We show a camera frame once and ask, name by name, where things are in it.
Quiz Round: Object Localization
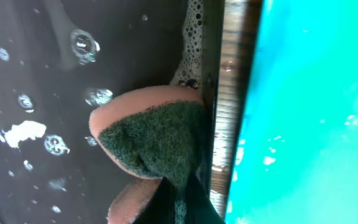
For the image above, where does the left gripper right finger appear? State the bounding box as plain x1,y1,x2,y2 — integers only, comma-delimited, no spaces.
185,174,225,224

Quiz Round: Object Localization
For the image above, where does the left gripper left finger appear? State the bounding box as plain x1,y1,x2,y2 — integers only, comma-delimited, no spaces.
132,177,176,224

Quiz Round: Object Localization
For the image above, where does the pink green sponge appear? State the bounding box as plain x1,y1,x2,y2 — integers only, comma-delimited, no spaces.
89,85,206,223

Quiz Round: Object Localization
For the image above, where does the teal plastic tray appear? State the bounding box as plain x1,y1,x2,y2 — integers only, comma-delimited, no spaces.
225,0,358,224

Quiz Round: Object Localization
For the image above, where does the black water tray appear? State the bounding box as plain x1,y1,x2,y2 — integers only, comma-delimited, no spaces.
0,0,226,224

